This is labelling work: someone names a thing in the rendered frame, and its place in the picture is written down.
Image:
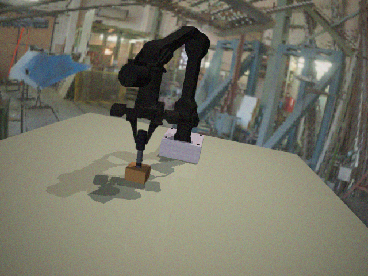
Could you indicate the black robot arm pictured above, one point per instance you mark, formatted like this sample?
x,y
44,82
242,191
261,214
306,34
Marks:
x,y
146,70

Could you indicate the brown wooden block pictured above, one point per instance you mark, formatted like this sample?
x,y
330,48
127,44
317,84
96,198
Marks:
x,y
140,175

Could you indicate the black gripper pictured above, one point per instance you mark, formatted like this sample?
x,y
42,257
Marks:
x,y
119,109

